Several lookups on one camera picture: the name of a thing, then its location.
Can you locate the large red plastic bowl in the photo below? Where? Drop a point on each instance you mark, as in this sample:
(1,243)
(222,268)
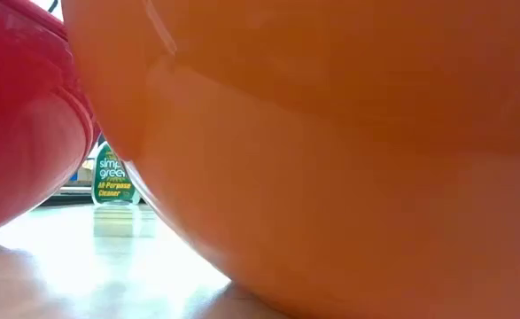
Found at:
(25,124)

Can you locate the green all-purpose cleaner spray bottle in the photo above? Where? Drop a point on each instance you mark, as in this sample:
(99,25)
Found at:
(111,177)

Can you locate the orange plastic bowl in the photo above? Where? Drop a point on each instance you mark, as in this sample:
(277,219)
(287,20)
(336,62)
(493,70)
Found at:
(330,155)

